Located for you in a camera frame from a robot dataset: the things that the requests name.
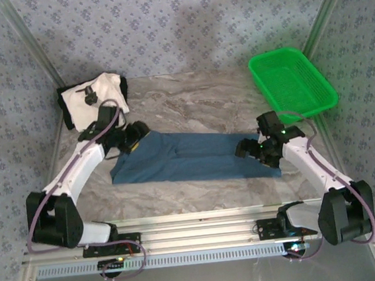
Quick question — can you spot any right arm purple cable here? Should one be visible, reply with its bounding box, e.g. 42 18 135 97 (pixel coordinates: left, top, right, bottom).
272 102 375 263

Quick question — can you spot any grey slotted cable duct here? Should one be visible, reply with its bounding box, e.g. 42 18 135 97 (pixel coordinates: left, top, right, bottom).
35 241 288 280

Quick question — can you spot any blue t-shirt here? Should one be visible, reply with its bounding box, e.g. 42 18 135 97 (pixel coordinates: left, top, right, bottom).
106 118 283 194

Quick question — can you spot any aluminium frame post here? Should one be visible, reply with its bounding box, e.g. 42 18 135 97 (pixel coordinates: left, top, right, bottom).
289 0 364 67
0 0 67 95

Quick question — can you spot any black folded t-shirt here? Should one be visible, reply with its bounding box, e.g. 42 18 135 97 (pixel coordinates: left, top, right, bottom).
55 73 134 132

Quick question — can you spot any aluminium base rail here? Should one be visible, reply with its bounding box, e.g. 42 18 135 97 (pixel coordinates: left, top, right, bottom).
18 195 375 266

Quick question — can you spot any green plastic basket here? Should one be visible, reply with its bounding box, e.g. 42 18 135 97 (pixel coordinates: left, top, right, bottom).
247 42 342 129

